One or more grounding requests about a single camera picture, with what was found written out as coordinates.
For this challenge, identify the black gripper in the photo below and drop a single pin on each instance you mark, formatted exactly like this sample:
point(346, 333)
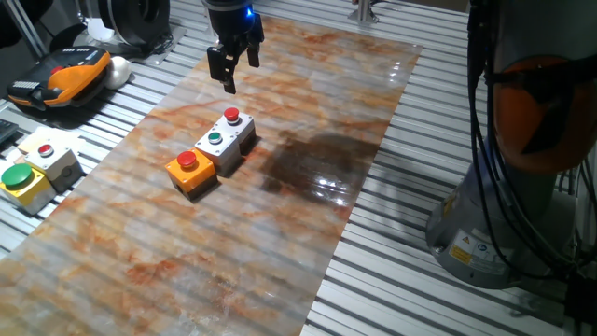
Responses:
point(231, 21)

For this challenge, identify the grey box with red button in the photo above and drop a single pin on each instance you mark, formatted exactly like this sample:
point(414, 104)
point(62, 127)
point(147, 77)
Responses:
point(238, 125)
point(56, 163)

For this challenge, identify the grey box with green button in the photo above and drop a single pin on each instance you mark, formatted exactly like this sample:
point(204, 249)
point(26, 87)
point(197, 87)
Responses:
point(219, 148)

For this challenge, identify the orange box with red button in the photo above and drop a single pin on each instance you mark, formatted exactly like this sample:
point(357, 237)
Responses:
point(193, 175)

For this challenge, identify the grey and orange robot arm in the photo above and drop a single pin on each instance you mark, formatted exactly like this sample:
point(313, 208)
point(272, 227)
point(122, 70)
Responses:
point(522, 140)

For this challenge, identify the black spool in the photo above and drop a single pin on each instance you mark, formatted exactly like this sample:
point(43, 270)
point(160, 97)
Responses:
point(133, 21)

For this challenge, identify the white round object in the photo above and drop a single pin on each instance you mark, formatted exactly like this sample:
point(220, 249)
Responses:
point(117, 71)

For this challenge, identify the orange and black teach pendant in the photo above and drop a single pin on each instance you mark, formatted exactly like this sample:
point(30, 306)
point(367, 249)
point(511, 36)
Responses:
point(65, 77)

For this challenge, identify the marble pattern mat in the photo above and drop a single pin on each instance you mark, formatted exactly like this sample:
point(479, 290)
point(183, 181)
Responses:
point(210, 242)

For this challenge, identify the small beige box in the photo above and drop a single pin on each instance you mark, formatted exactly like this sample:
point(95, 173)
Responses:
point(32, 141)

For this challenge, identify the yellow box with green button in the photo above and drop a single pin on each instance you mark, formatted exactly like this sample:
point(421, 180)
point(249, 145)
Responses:
point(25, 189)

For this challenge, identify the silver post base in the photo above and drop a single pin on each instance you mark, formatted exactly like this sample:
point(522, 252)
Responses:
point(363, 13)

